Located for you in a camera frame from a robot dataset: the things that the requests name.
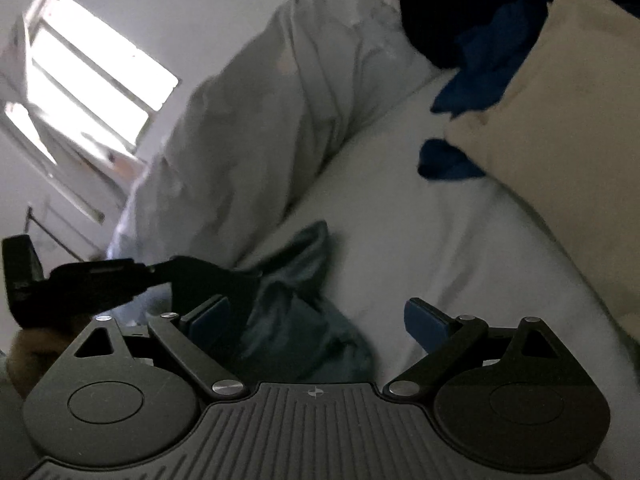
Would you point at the white curtain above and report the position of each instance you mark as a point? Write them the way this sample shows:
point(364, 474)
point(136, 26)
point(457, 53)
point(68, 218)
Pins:
point(75, 170)

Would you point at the teal t-shirt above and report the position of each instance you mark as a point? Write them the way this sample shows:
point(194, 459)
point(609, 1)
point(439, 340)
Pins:
point(300, 320)

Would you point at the blue garment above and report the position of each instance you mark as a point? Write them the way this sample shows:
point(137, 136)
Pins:
point(490, 65)

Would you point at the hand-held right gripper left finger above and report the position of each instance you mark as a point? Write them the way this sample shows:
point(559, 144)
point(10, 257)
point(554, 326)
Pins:
point(210, 320)

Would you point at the person's left hand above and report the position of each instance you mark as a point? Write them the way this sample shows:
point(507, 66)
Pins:
point(30, 355)

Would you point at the white blue patterned duvet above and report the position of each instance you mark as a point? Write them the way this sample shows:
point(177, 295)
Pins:
point(275, 110)

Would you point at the beige garment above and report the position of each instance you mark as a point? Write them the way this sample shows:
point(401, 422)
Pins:
point(575, 135)

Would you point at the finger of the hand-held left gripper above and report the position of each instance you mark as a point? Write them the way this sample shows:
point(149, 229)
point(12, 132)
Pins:
point(200, 275)

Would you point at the black garment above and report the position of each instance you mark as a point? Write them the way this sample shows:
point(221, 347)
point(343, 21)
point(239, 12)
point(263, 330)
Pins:
point(430, 15)

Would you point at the window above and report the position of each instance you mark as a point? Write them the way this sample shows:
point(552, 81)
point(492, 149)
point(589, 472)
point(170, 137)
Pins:
point(100, 75)

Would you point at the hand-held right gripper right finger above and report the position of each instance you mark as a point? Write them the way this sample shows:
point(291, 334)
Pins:
point(425, 320)

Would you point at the black metal railing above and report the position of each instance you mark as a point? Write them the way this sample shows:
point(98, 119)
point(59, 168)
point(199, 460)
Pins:
point(55, 235)

